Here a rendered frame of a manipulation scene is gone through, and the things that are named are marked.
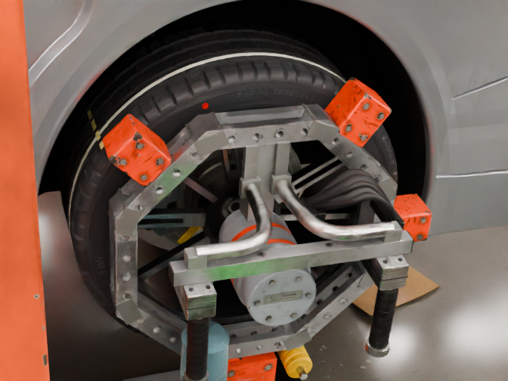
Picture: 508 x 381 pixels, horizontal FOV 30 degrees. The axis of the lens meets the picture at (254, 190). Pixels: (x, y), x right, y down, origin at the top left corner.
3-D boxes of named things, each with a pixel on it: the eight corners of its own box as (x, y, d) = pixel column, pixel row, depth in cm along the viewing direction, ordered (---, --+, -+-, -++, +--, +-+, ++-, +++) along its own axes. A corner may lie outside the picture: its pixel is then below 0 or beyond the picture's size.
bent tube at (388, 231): (357, 181, 177) (364, 131, 171) (401, 242, 162) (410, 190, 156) (267, 191, 172) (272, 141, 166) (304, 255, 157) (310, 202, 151)
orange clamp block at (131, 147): (164, 140, 168) (128, 111, 162) (175, 162, 162) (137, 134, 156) (137, 166, 169) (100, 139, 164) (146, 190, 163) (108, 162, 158)
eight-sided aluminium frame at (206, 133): (360, 317, 206) (397, 94, 176) (372, 337, 201) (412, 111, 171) (110, 357, 191) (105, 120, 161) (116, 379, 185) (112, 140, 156)
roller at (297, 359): (272, 297, 225) (274, 277, 221) (315, 384, 201) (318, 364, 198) (249, 300, 223) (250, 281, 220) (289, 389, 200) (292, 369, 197)
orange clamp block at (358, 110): (346, 128, 178) (376, 91, 176) (362, 150, 172) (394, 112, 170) (320, 113, 175) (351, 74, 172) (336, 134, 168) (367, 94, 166)
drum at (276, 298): (279, 255, 189) (285, 196, 182) (317, 324, 173) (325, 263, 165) (211, 264, 185) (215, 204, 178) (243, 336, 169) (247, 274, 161)
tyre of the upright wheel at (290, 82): (271, 308, 232) (410, 78, 207) (303, 374, 213) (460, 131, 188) (10, 250, 200) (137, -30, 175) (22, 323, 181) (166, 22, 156)
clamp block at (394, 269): (384, 256, 171) (388, 233, 168) (406, 288, 164) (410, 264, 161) (358, 260, 170) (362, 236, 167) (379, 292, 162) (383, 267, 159)
